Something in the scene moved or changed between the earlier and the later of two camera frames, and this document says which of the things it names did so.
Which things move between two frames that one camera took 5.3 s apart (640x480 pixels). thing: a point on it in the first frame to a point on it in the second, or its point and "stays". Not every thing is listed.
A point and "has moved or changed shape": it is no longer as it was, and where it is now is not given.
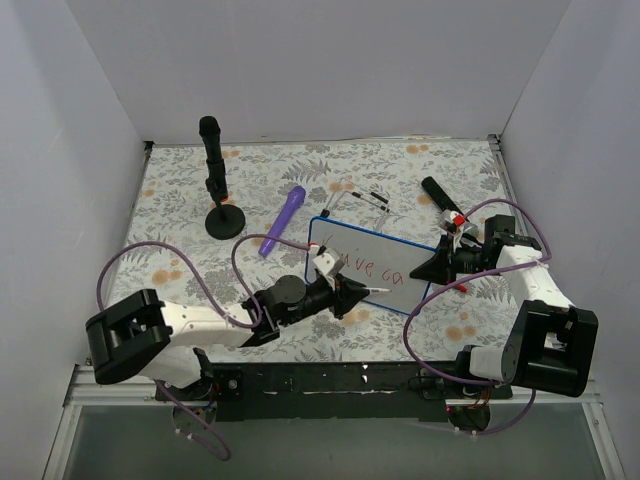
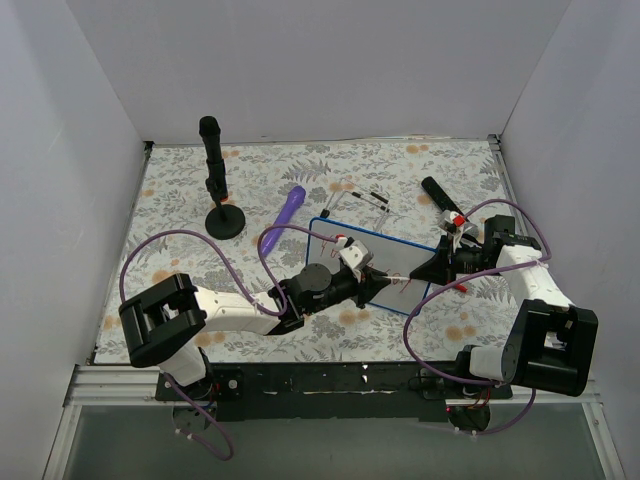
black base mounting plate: (342, 392) stays
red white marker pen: (373, 289) has moved or changed shape
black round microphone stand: (225, 222) stays
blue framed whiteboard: (374, 261) stays
